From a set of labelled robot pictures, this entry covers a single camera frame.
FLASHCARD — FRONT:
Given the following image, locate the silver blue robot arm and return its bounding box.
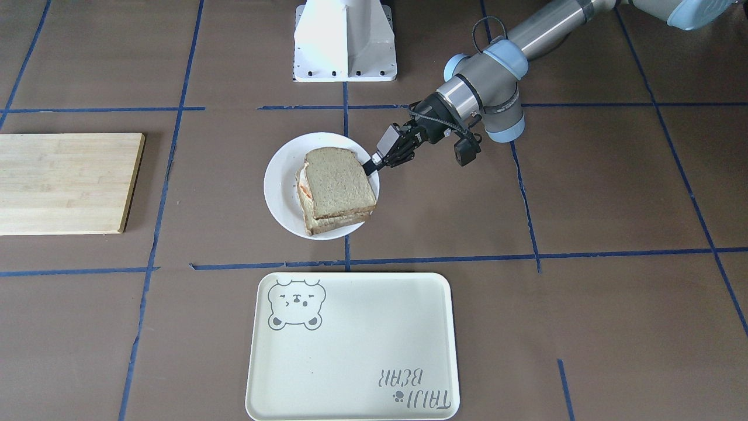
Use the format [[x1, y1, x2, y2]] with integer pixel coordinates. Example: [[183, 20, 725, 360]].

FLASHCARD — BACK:
[[362, 1, 621, 175]]

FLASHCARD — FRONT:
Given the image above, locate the white round plate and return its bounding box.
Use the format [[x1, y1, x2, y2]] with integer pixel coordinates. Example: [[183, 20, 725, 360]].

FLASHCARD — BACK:
[[264, 132, 380, 240]]

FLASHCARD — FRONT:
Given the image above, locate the fried egg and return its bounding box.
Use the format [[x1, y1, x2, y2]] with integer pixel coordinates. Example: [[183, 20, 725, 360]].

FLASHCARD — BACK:
[[296, 166, 313, 202]]

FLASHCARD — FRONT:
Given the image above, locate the wooden cutting board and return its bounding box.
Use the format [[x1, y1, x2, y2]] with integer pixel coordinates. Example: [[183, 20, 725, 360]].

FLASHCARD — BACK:
[[1, 133, 146, 236]]

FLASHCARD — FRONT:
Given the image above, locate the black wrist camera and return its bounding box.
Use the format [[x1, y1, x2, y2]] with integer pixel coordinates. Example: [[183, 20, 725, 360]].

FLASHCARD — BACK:
[[454, 132, 483, 166]]

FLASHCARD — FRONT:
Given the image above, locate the white mounting pedestal column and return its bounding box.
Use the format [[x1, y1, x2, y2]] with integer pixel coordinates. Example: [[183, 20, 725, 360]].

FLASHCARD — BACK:
[[292, 1, 398, 83]]

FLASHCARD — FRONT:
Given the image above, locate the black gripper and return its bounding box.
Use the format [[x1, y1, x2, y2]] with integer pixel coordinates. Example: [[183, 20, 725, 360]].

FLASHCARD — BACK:
[[362, 94, 456, 177]]

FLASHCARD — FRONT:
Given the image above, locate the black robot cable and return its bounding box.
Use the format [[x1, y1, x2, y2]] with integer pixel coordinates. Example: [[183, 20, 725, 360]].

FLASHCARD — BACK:
[[472, 16, 507, 54]]

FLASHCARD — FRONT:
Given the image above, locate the cream bear serving tray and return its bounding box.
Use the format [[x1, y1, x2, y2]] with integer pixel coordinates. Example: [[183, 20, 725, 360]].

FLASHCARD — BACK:
[[245, 272, 460, 420]]

